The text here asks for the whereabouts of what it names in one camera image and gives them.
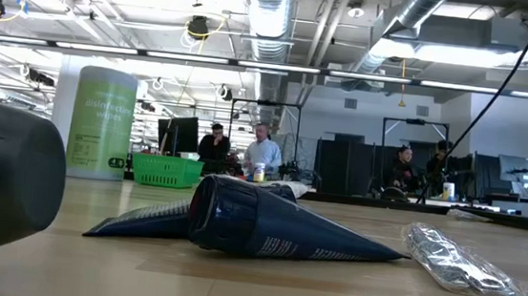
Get long LED light bar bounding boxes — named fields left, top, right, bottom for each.
left=0, top=32, right=528, bottom=100

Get navy blue toiletry tube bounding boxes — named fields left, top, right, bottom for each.
left=82, top=165, right=299, bottom=256

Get long clear packet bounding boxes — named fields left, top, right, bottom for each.
left=395, top=221, right=528, bottom=296

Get black packs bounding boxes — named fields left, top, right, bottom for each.
left=185, top=171, right=417, bottom=271

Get white bottle with yellow label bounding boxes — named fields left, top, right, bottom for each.
left=251, top=160, right=266, bottom=183

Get long black cable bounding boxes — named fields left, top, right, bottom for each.
left=414, top=0, right=528, bottom=214

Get green disinfecting wipes canister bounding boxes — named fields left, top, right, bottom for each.
left=63, top=62, right=140, bottom=184

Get black computer monitor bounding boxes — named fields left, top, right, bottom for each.
left=154, top=113, right=201, bottom=159

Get grey computer monitor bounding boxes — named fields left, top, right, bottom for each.
left=495, top=152, right=528, bottom=185

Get black partition panel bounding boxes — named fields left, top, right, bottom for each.
left=311, top=137, right=390, bottom=201

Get person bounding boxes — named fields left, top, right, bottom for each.
left=241, top=120, right=287, bottom=180
left=386, top=144, right=422, bottom=196
left=195, top=121, right=233, bottom=176
left=424, top=137, right=463, bottom=196

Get background black rig frame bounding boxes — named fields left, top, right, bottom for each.
left=223, top=96, right=304, bottom=180
left=376, top=115, right=452, bottom=203

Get silver ventilation duct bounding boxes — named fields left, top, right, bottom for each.
left=340, top=0, right=455, bottom=97
left=237, top=0, right=302, bottom=125

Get black aluminium table frame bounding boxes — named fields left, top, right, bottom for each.
left=122, top=168, right=528, bottom=235

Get narrow green plastic basket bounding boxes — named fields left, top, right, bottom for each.
left=129, top=151, right=206, bottom=192

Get white pillar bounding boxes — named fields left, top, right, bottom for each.
left=48, top=55, right=92, bottom=152

